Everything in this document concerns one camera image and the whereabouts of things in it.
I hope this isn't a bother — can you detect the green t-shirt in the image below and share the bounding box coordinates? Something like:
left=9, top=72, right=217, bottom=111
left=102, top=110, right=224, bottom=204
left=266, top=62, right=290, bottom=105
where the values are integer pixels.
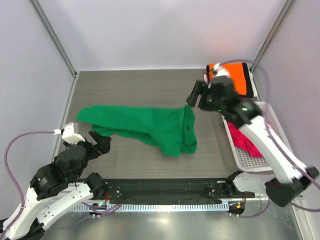
left=76, top=105, right=198, bottom=157

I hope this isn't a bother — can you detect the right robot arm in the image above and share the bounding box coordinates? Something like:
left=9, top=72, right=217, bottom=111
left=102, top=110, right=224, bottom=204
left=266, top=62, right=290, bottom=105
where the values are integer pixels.
left=186, top=76, right=320, bottom=207

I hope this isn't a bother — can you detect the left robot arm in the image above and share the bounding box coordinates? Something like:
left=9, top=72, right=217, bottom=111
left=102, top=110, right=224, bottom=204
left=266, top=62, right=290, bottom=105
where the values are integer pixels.
left=0, top=129, right=111, bottom=240

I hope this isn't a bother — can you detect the folded orange t-shirt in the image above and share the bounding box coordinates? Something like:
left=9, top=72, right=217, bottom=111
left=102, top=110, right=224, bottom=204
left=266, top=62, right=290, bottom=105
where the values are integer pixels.
left=208, top=62, right=248, bottom=96

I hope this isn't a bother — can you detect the folded black t-shirt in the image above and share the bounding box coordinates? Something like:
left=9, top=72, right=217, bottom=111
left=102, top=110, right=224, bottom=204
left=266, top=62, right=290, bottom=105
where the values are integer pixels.
left=206, top=62, right=258, bottom=98

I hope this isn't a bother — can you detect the pink t-shirt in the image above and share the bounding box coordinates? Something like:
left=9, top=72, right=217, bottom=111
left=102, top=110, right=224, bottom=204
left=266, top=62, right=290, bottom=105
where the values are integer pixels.
left=227, top=122, right=263, bottom=158

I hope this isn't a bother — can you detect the white plastic basket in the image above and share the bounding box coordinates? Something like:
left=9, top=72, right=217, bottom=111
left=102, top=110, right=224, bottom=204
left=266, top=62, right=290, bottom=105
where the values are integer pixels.
left=222, top=101, right=292, bottom=173

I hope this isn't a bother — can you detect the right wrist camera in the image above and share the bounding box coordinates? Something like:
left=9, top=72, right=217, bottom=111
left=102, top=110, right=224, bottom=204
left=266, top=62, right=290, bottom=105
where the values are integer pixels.
left=212, top=63, right=230, bottom=78

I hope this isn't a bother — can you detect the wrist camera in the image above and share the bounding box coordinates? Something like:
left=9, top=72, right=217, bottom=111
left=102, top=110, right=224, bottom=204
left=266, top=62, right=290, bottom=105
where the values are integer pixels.
left=61, top=122, right=85, bottom=145
left=212, top=63, right=230, bottom=78

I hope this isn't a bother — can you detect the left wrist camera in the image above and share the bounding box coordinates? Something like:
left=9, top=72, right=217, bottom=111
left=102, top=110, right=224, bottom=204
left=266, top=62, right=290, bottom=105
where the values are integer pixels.
left=61, top=122, right=85, bottom=145

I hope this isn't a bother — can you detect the white slotted cable duct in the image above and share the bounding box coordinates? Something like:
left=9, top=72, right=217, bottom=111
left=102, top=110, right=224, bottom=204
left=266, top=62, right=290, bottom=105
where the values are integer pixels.
left=69, top=202, right=230, bottom=213

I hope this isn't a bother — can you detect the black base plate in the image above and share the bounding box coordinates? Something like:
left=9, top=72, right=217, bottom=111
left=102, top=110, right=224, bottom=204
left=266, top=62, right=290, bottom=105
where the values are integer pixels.
left=104, top=178, right=256, bottom=205

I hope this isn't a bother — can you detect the right aluminium frame post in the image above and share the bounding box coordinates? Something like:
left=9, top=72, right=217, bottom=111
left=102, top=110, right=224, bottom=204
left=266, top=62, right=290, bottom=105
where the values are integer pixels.
left=250, top=0, right=297, bottom=73

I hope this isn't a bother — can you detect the aluminium frame post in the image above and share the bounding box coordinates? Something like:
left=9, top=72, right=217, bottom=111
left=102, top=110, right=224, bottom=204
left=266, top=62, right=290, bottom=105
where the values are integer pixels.
left=29, top=0, right=78, bottom=79
left=250, top=0, right=297, bottom=73

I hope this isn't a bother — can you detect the left aluminium frame post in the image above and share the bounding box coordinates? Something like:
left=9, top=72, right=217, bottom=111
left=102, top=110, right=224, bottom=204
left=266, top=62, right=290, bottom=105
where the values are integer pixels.
left=29, top=0, right=78, bottom=79

